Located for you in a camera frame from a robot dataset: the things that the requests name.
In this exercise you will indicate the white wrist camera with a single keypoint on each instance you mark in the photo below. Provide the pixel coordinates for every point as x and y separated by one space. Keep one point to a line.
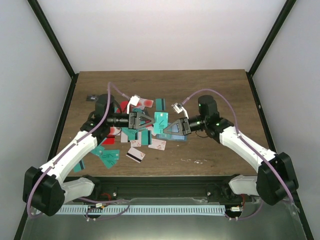
134 100
179 108

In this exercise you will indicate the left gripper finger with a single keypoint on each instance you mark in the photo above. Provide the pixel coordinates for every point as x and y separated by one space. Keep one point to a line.
145 118
145 125

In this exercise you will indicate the red card black stripe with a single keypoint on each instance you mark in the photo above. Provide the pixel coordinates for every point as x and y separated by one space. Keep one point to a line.
122 107

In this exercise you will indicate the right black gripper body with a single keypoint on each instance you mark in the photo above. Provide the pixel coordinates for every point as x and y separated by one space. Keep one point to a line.
186 126

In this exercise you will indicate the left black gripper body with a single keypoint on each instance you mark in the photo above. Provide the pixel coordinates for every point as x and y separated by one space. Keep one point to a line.
132 119

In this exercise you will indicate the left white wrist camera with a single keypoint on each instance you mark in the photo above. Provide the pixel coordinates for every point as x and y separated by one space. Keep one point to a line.
134 100

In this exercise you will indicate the teal vertical card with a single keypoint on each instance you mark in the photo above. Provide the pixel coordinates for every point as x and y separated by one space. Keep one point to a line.
161 122

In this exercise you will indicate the teal striped card left edge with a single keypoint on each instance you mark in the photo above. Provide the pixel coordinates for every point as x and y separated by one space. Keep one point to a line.
79 166

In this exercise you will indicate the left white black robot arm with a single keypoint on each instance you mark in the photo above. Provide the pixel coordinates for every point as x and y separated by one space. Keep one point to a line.
96 128

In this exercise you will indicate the small black card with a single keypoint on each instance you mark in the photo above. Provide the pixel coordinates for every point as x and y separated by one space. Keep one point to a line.
92 98

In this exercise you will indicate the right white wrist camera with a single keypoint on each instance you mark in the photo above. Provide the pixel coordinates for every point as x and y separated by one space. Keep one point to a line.
179 108

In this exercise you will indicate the teal VIP card front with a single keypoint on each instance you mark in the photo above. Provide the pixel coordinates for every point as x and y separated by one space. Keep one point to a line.
110 157

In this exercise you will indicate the teal card with stripe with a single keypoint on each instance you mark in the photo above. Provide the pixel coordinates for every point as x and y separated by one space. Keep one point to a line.
160 104

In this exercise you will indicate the teal card far left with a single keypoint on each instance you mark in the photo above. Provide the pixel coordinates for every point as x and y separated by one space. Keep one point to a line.
98 151

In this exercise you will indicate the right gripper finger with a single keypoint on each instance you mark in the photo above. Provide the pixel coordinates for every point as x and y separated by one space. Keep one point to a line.
176 132
176 126

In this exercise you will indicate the white card red circles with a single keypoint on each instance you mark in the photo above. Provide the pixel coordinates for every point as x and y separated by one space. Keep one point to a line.
145 103

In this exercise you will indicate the light blue slotted rail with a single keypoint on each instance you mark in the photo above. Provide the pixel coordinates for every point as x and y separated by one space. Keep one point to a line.
146 210

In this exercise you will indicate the black aluminium frame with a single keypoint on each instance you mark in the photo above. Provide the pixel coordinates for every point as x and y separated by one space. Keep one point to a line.
146 186

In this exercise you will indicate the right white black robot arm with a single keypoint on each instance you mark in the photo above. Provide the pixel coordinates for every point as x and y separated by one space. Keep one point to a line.
275 177

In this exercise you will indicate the red card lower left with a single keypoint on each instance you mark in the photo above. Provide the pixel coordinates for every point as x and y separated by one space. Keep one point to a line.
109 140

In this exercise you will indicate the white card red pattern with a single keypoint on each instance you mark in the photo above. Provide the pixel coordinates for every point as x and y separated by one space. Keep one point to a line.
157 144

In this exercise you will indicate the blue leather card holder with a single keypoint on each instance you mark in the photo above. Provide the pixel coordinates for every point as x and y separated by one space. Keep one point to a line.
171 137

